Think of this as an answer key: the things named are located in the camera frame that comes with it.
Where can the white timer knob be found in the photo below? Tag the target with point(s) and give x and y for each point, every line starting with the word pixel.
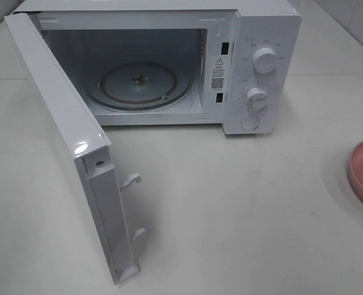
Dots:
pixel 256 98

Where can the white microwave oven body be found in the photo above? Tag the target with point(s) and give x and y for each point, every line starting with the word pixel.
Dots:
pixel 87 37

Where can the white microwave door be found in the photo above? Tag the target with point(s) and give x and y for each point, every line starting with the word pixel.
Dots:
pixel 81 145

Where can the white warning label sticker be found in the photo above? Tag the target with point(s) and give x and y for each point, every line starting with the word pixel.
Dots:
pixel 219 68

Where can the upper white power knob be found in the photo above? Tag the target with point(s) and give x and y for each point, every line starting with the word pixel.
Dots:
pixel 264 59

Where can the round white door button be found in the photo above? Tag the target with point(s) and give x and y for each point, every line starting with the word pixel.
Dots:
pixel 250 122

